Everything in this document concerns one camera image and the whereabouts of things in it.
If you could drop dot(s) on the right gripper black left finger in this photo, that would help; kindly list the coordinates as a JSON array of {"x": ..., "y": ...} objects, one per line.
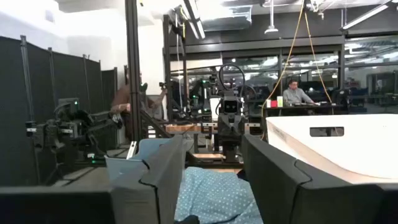
[{"x": 149, "y": 199}]

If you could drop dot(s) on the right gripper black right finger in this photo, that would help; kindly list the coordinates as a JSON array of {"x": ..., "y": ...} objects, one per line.
[{"x": 280, "y": 193}]

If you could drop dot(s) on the teal dotted shirt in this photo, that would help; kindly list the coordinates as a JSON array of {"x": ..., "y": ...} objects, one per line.
[{"x": 214, "y": 196}]

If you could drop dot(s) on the black background robot arm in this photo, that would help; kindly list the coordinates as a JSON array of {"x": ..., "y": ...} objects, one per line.
[
  {"x": 199, "y": 99},
  {"x": 71, "y": 130}
]

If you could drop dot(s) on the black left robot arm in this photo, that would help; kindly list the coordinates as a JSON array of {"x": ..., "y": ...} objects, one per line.
[{"x": 231, "y": 149}]

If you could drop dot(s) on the teal plastic bin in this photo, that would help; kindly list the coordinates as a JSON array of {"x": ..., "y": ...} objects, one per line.
[{"x": 124, "y": 168}]

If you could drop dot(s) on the small red box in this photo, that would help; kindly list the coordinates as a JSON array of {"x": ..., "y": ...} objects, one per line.
[{"x": 273, "y": 104}]

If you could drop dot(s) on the green and white box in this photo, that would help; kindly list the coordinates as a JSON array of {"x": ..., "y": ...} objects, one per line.
[{"x": 280, "y": 101}]

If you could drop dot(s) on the dark office desk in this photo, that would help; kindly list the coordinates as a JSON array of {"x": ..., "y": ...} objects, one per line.
[{"x": 298, "y": 107}]

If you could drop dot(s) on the seated person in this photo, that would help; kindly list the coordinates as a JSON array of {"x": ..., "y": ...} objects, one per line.
[{"x": 295, "y": 95}]

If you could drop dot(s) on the white plastic laundry basket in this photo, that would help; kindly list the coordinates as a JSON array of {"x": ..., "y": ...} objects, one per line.
[{"x": 357, "y": 155}]

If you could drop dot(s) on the standing person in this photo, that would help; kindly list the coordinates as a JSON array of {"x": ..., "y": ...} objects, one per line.
[{"x": 119, "y": 99}]

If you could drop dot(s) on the white pendant lamp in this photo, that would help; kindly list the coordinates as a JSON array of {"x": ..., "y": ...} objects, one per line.
[{"x": 271, "y": 30}]

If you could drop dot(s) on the long ceiling light strip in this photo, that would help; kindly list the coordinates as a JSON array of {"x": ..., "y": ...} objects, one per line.
[
  {"x": 363, "y": 17},
  {"x": 196, "y": 21}
]

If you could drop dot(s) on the black mesh partition panels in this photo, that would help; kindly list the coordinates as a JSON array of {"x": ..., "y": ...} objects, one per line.
[{"x": 18, "y": 109}]

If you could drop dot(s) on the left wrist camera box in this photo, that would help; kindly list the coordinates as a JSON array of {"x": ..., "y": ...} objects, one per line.
[{"x": 230, "y": 105}]

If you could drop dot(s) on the black aluminium table frame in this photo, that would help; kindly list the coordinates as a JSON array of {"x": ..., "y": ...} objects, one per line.
[{"x": 211, "y": 164}]

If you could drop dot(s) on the black vertical post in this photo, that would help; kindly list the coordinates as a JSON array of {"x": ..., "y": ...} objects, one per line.
[{"x": 133, "y": 77}]

